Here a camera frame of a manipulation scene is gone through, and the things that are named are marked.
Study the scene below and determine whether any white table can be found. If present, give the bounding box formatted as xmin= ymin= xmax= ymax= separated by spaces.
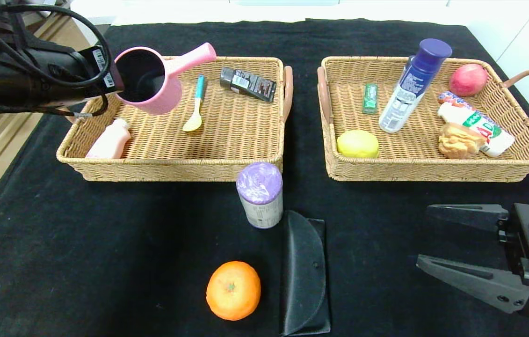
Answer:
xmin=71 ymin=0 xmax=471 ymax=47

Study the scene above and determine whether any orange fruit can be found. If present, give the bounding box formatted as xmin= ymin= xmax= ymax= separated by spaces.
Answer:
xmin=206 ymin=261 xmax=262 ymax=322

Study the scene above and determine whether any wicker basket with food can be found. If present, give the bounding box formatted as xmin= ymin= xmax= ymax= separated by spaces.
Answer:
xmin=317 ymin=56 xmax=529 ymax=183

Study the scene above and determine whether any red blue wrapped snack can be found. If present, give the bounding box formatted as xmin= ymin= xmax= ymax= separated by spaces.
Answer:
xmin=437 ymin=91 xmax=468 ymax=110

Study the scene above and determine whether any red apple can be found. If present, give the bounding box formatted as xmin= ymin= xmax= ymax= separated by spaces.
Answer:
xmin=448 ymin=64 xmax=488 ymax=97

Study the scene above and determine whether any black pouch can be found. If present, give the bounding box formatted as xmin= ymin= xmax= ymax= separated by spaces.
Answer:
xmin=283 ymin=210 xmax=332 ymax=337

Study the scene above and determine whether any white yoghurt drink bottle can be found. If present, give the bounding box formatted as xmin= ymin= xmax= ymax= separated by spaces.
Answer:
xmin=437 ymin=103 xmax=515 ymax=158

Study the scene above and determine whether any blue capped spray can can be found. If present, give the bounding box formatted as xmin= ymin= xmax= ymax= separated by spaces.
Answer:
xmin=379 ymin=38 xmax=453 ymax=134

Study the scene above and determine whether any yellow lemon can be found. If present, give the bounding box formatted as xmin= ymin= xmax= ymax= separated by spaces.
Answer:
xmin=336 ymin=130 xmax=380 ymax=159

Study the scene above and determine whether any grey shelf frame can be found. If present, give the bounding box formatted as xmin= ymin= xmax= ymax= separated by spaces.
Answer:
xmin=21 ymin=0 xmax=72 ymax=45

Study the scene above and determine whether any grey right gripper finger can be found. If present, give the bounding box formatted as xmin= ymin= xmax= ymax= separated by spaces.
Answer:
xmin=416 ymin=253 xmax=529 ymax=315
xmin=426 ymin=203 xmax=510 ymax=243

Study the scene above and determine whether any black tablecloth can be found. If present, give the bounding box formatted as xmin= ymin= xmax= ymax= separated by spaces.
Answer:
xmin=0 ymin=19 xmax=529 ymax=337

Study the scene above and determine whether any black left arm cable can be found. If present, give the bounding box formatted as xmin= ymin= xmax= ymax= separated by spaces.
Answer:
xmin=0 ymin=4 xmax=113 ymax=90

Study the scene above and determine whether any teal handled beige spatula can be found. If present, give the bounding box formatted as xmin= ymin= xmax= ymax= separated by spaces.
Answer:
xmin=183 ymin=75 xmax=208 ymax=133

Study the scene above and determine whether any green gum pack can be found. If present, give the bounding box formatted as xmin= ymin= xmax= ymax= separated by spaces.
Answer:
xmin=362 ymin=83 xmax=379 ymax=116

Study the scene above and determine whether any pink lotion bottle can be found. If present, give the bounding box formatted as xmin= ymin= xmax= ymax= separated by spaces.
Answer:
xmin=86 ymin=118 xmax=132 ymax=160

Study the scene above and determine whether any wicker basket with spatula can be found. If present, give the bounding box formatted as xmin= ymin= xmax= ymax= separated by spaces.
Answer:
xmin=56 ymin=56 xmax=294 ymax=183

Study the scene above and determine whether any pink saucepan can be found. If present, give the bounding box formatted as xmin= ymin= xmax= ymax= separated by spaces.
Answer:
xmin=114 ymin=42 xmax=217 ymax=116

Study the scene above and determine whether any dark cosmetic tube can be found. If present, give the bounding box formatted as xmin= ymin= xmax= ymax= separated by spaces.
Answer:
xmin=220 ymin=67 xmax=277 ymax=103

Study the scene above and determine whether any purple lidded can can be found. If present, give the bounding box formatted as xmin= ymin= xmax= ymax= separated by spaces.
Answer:
xmin=236 ymin=162 xmax=284 ymax=230

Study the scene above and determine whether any cream bread bun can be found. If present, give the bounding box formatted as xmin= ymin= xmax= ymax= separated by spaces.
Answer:
xmin=438 ymin=122 xmax=486 ymax=160

